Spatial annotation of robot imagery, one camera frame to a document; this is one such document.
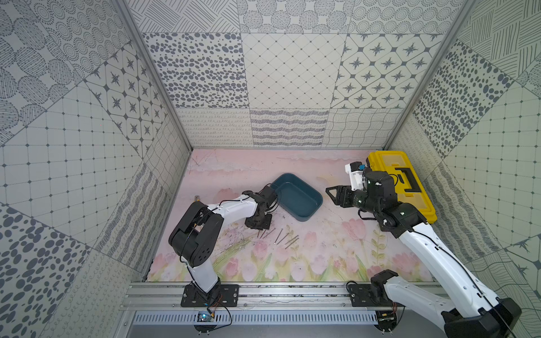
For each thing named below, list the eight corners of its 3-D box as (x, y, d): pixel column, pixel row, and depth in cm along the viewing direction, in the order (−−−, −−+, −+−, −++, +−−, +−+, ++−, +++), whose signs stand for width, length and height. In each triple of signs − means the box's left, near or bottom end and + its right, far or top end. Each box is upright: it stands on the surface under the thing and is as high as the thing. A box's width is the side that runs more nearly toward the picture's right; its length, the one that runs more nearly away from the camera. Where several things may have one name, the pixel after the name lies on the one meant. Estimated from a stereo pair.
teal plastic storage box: (264, 194, 105) (264, 187, 100) (286, 176, 112) (286, 168, 107) (302, 227, 93) (303, 220, 89) (323, 204, 101) (326, 197, 96)
